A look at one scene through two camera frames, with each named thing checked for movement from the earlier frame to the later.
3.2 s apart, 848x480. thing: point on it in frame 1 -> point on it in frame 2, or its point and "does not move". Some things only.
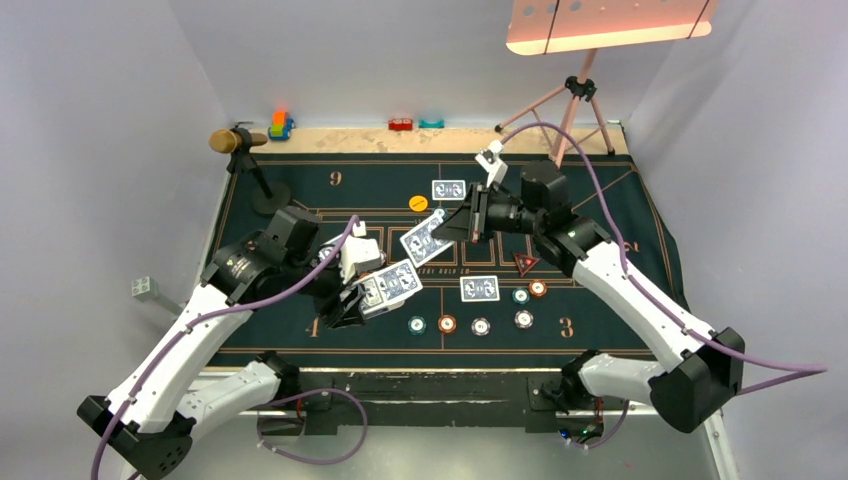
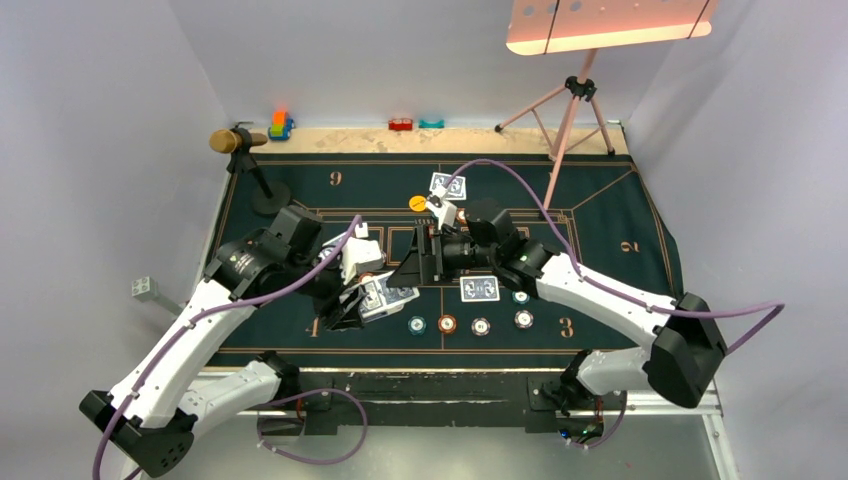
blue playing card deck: x=387 y=288 does not move
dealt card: x=448 y=190 does not move
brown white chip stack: x=480 y=326 does not move
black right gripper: x=470 y=221 -> x=417 y=268
